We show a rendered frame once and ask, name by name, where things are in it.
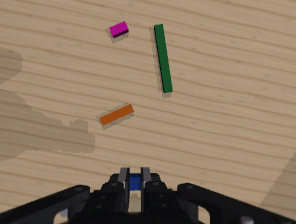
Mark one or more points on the orange rod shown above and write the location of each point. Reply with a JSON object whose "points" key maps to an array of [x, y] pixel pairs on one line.
{"points": [[116, 114]]}

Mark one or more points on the grey rod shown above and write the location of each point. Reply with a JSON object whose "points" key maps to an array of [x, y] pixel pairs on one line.
{"points": [[64, 213]]}

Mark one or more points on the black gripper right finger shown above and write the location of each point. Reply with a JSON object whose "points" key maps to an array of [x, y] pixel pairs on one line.
{"points": [[184, 203]]}

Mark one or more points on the small blue block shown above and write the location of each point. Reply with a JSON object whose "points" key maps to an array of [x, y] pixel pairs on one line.
{"points": [[135, 182]]}

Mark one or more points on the green rod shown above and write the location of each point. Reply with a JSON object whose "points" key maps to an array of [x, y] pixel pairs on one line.
{"points": [[163, 58]]}

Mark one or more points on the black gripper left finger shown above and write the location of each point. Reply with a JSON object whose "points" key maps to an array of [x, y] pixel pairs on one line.
{"points": [[112, 197]]}

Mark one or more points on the magenta block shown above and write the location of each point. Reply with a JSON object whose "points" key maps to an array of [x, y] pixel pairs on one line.
{"points": [[119, 29]]}

